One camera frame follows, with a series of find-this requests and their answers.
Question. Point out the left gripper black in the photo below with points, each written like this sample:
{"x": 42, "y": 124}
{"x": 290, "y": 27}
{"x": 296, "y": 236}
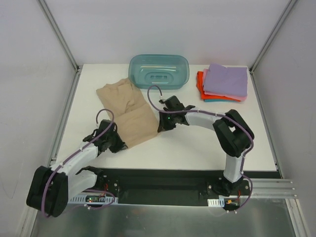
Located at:
{"x": 114, "y": 144}

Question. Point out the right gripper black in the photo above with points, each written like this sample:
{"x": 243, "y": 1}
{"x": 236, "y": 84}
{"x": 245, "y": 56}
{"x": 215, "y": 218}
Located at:
{"x": 165, "y": 124}

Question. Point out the beige t shirt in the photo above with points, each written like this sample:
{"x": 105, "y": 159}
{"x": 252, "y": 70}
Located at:
{"x": 133, "y": 115}

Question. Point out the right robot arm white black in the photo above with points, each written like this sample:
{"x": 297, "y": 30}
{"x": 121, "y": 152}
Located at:
{"x": 233, "y": 133}

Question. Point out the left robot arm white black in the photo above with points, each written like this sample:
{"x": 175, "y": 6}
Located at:
{"x": 52, "y": 187}

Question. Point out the teal folded t shirt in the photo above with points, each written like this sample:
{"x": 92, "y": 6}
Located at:
{"x": 212, "y": 101}

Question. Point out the teal plastic tub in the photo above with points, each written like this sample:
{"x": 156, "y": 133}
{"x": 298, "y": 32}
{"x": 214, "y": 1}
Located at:
{"x": 169, "y": 72}

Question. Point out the orange folded t shirt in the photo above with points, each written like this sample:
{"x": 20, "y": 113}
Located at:
{"x": 209, "y": 98}

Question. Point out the purple folded t shirt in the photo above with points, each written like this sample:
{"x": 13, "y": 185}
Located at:
{"x": 226, "y": 80}

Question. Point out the pink folded t shirt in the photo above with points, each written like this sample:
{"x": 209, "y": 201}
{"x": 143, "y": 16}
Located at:
{"x": 230, "y": 96}

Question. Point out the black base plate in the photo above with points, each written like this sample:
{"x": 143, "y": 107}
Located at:
{"x": 168, "y": 187}

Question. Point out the left white cable duct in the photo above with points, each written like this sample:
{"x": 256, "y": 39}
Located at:
{"x": 92, "y": 199}

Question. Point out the white cable duct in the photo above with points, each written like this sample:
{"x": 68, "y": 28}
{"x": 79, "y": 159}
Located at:
{"x": 92, "y": 199}
{"x": 220, "y": 202}

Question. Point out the right white cable duct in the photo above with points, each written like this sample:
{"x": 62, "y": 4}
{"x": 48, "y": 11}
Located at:
{"x": 220, "y": 202}

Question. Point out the aluminium front rail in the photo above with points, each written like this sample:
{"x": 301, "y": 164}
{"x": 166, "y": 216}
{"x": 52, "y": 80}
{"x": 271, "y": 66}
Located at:
{"x": 274, "y": 189}

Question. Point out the left aluminium frame post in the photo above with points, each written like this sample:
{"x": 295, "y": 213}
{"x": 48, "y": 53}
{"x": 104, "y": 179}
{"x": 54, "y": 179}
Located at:
{"x": 55, "y": 28}

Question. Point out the aluminium frame post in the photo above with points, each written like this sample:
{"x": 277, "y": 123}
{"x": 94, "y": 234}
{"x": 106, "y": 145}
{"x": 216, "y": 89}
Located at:
{"x": 55, "y": 28}
{"x": 273, "y": 34}

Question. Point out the right aluminium frame post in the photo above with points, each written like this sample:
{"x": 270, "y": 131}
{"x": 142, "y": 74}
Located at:
{"x": 273, "y": 34}

